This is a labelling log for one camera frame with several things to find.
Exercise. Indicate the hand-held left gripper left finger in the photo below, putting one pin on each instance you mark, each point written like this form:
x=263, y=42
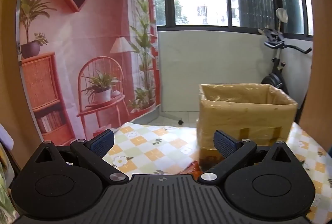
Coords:
x=103, y=141

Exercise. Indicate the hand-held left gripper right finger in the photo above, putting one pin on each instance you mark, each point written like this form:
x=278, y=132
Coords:
x=224, y=145

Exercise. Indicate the red orange snack packet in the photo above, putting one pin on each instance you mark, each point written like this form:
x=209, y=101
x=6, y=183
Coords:
x=191, y=168

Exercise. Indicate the checked flower tablecloth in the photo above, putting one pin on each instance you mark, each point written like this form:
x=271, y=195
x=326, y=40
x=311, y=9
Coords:
x=145, y=147

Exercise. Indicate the small black floor object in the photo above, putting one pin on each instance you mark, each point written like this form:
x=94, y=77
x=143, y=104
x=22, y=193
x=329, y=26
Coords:
x=181, y=121

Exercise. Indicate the black exercise bike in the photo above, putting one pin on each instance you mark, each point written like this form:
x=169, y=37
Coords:
x=276, y=76

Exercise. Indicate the white object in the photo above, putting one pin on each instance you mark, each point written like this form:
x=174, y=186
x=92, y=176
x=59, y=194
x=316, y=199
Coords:
x=5, y=137

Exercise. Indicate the printed room scene backdrop cloth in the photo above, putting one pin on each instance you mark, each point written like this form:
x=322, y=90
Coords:
x=85, y=40

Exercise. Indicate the green patterned cloth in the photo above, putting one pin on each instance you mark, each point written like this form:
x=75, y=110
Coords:
x=5, y=187

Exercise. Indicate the brown wooden door frame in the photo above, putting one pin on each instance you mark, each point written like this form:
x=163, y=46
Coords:
x=320, y=71

